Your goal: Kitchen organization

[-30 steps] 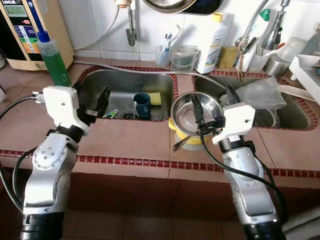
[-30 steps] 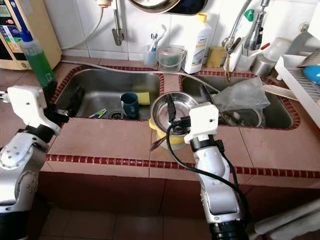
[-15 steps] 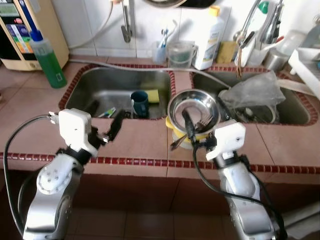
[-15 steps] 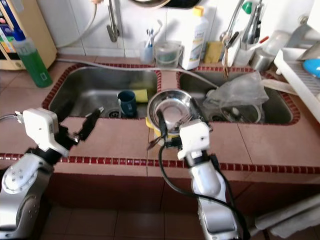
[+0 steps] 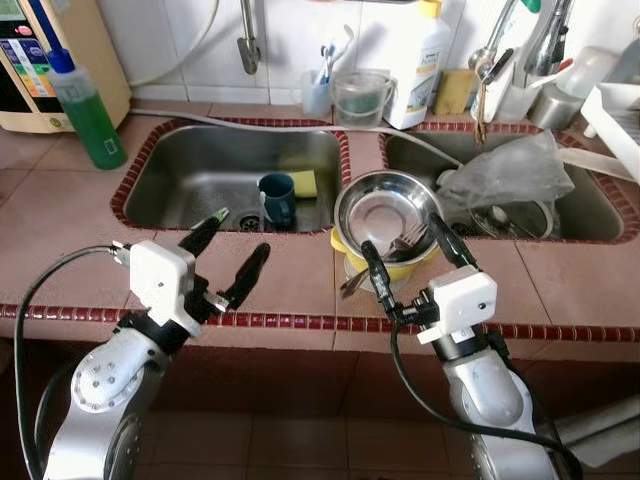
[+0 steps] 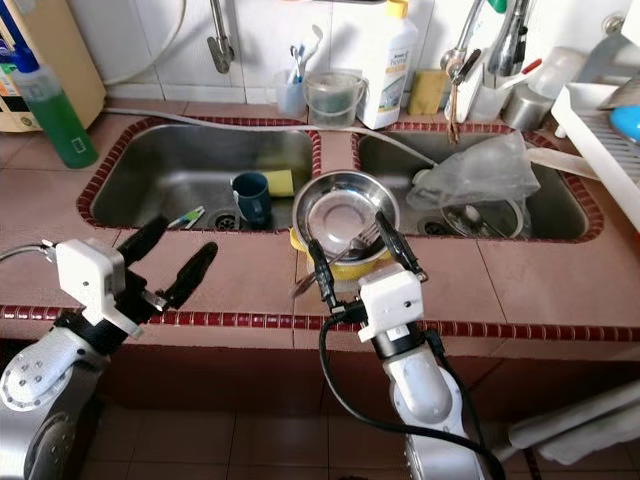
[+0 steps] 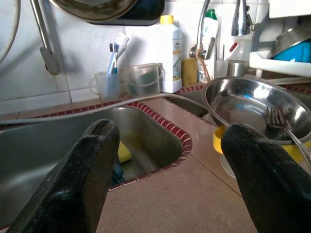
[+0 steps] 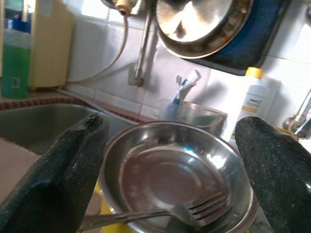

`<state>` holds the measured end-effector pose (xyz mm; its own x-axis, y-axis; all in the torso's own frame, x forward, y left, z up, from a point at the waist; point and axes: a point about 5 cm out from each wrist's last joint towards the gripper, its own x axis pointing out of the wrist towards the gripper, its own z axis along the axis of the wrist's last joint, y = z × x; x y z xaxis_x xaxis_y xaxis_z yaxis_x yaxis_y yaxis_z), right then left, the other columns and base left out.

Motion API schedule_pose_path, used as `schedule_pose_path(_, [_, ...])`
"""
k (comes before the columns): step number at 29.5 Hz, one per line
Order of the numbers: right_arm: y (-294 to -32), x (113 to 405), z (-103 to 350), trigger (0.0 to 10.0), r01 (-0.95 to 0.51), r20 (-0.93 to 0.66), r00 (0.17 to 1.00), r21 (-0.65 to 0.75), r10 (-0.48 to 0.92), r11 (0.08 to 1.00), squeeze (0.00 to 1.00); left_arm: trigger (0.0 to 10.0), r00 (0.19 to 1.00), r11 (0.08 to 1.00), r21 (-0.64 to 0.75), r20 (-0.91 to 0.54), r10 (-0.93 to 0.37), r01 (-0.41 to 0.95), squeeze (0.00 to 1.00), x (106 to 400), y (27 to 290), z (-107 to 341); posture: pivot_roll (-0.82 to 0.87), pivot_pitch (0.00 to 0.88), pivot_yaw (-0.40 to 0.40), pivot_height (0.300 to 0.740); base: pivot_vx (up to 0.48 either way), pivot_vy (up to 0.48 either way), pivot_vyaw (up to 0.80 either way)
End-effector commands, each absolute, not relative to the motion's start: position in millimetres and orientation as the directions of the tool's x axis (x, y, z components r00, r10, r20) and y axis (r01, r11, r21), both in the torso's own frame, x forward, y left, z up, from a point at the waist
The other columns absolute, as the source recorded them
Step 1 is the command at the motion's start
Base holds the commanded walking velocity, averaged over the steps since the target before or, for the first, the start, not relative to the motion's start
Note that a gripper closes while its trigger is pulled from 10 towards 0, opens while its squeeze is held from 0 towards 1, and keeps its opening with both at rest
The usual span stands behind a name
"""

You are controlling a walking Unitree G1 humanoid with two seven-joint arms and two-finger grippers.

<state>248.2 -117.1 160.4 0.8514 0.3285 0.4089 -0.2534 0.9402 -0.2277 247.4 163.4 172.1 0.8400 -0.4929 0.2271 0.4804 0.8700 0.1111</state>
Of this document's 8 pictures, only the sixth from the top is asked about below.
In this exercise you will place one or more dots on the plain steel faucet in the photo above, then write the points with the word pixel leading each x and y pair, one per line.
pixel 510 40

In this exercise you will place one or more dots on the thin white tube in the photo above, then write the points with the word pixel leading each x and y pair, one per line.
pixel 172 45

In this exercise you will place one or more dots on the blue plastic dish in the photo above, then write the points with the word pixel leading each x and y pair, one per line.
pixel 627 122

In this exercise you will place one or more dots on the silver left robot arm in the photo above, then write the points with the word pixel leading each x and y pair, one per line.
pixel 50 400

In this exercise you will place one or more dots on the beige water ioniser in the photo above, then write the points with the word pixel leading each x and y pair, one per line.
pixel 65 60

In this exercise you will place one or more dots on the white plastic container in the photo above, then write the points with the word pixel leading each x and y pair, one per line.
pixel 485 100

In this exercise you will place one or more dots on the green dish soap bottle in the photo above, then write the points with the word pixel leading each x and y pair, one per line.
pixel 60 120

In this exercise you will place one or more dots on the white green training chopsticks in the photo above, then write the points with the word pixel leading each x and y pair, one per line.
pixel 188 217

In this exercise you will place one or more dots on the white detergent bottle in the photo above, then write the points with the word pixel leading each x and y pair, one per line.
pixel 390 70

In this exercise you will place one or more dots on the clear plastic bucket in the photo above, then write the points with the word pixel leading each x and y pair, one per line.
pixel 333 100

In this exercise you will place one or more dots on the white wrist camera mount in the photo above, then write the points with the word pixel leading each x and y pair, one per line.
pixel 95 280
pixel 390 300

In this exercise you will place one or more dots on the yellow sponge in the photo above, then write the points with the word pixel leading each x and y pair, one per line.
pixel 427 92
pixel 280 183

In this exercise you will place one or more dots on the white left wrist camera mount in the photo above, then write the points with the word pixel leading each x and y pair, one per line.
pixel 95 280

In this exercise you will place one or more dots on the steel sink basin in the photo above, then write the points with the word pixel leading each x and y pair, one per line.
pixel 560 210
pixel 160 165

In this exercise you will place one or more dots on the stainless steel bowl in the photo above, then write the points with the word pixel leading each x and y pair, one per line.
pixel 345 205

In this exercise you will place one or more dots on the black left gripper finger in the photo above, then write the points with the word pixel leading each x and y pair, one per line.
pixel 192 275
pixel 145 240

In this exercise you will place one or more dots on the steel fork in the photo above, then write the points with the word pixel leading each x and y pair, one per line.
pixel 305 285

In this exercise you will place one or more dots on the white dish rack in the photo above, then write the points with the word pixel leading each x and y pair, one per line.
pixel 600 160

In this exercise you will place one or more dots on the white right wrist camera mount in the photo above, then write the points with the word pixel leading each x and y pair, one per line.
pixel 390 300

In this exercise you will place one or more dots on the yellow suction bowl base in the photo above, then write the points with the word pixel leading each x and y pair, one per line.
pixel 360 268

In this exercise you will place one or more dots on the steel faucet with black lever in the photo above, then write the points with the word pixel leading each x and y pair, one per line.
pixel 465 50

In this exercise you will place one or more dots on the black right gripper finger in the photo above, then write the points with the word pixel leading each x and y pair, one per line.
pixel 398 245
pixel 322 275

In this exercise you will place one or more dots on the clear toothbrush cup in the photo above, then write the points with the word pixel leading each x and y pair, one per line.
pixel 290 95

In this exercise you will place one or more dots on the white tube frame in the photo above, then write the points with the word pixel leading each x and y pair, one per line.
pixel 570 425

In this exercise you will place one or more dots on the steel wall tap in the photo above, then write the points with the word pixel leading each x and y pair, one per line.
pixel 220 45

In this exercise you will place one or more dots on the blue bunny mug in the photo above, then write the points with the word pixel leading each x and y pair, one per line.
pixel 250 200

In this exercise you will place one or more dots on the clear plastic bag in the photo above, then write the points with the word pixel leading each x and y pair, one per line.
pixel 475 170

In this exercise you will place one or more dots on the steel cup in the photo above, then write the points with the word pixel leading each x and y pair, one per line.
pixel 525 108

